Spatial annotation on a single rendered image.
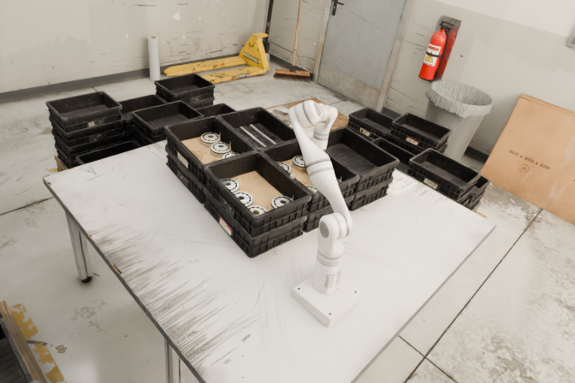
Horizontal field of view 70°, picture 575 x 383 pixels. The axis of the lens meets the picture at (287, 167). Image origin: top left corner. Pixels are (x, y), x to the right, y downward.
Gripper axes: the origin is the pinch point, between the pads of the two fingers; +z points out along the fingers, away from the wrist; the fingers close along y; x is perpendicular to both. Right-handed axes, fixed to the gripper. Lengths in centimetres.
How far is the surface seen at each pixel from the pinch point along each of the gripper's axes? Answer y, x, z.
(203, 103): 28, 162, 42
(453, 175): 133, -9, 37
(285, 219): -31.1, -19.5, 3.0
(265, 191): -25.9, 2.0, 4.7
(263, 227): -42.8, -20.0, 2.3
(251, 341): -67, -51, 18
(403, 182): 60, -14, 17
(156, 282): -84, -12, 18
